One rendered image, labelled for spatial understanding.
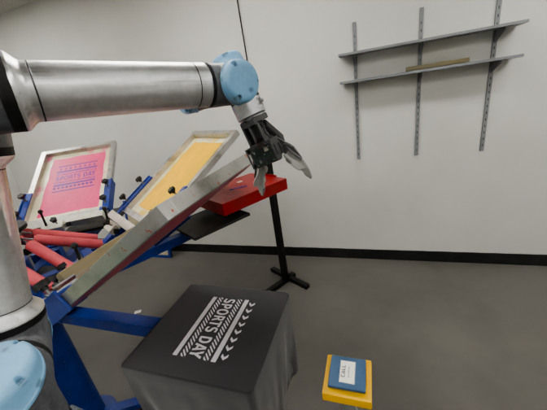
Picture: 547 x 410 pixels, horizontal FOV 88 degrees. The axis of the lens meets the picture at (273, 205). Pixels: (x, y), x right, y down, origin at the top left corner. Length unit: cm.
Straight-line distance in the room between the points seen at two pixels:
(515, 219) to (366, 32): 201
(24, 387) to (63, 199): 212
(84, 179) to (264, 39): 189
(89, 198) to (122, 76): 208
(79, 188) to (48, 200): 22
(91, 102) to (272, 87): 244
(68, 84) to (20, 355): 39
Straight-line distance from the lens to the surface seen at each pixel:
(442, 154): 285
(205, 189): 72
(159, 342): 123
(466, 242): 321
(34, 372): 58
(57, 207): 260
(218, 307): 127
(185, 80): 52
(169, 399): 122
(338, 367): 97
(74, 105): 48
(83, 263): 118
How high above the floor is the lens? 173
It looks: 21 degrees down
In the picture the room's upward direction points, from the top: 9 degrees counter-clockwise
